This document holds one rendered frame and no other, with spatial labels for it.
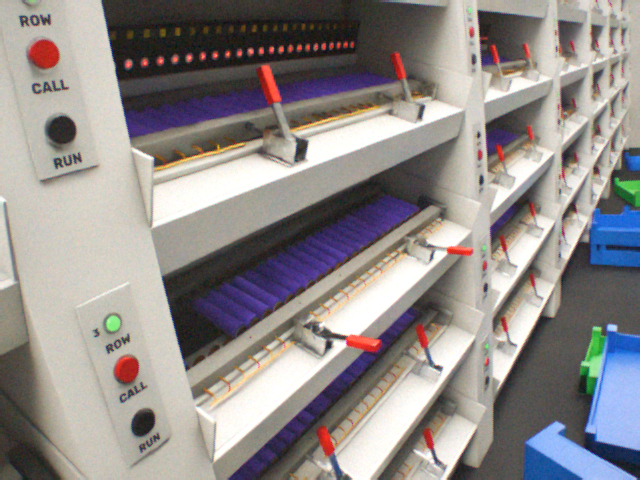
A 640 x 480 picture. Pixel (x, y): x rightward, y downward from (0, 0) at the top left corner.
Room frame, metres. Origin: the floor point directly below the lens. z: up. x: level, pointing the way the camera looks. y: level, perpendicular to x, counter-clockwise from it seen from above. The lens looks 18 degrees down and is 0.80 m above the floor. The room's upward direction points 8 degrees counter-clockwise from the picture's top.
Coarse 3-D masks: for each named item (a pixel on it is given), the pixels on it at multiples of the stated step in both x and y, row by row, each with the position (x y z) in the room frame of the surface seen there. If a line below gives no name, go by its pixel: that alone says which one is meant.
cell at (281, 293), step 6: (252, 270) 0.59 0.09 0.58; (246, 276) 0.58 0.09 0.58; (252, 276) 0.58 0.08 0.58; (258, 276) 0.58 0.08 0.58; (252, 282) 0.57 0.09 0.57; (258, 282) 0.57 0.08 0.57; (264, 282) 0.57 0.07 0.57; (270, 282) 0.57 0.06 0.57; (264, 288) 0.56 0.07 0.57; (270, 288) 0.56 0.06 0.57; (276, 288) 0.56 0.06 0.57; (282, 288) 0.56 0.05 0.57; (276, 294) 0.55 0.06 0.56; (282, 294) 0.55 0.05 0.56; (288, 294) 0.55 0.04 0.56; (282, 300) 0.55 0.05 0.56
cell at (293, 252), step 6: (288, 252) 0.64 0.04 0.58; (294, 252) 0.64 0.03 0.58; (300, 252) 0.64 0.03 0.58; (300, 258) 0.63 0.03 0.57; (306, 258) 0.63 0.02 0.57; (312, 258) 0.63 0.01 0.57; (306, 264) 0.63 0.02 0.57; (312, 264) 0.62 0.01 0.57; (318, 264) 0.62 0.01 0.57; (324, 264) 0.62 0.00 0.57; (318, 270) 0.62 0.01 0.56; (324, 270) 0.61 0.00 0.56
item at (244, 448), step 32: (384, 192) 0.91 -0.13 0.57; (416, 192) 0.88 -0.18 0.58; (448, 192) 0.84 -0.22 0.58; (448, 224) 0.83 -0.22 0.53; (448, 256) 0.74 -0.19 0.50; (384, 288) 0.62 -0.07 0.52; (416, 288) 0.65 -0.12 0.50; (352, 320) 0.55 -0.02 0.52; (384, 320) 0.58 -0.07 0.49; (288, 352) 0.48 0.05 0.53; (352, 352) 0.52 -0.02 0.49; (256, 384) 0.43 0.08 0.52; (288, 384) 0.44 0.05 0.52; (320, 384) 0.47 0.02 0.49; (224, 416) 0.39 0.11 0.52; (256, 416) 0.39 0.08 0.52; (288, 416) 0.43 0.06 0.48; (224, 448) 0.35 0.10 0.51; (256, 448) 0.39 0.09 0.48
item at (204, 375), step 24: (432, 216) 0.80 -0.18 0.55; (384, 240) 0.69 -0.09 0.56; (360, 264) 0.62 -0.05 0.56; (312, 288) 0.56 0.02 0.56; (336, 288) 0.58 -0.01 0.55; (288, 312) 0.51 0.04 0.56; (312, 312) 0.53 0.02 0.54; (240, 336) 0.46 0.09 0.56; (264, 336) 0.47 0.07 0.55; (216, 360) 0.43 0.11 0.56; (240, 360) 0.44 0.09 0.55; (192, 384) 0.39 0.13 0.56
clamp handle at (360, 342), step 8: (320, 328) 0.48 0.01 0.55; (320, 336) 0.48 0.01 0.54; (328, 336) 0.48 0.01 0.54; (336, 336) 0.47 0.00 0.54; (344, 336) 0.47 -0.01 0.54; (352, 336) 0.47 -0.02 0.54; (360, 336) 0.46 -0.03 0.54; (352, 344) 0.46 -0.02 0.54; (360, 344) 0.45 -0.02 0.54; (368, 344) 0.45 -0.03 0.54; (376, 344) 0.44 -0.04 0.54
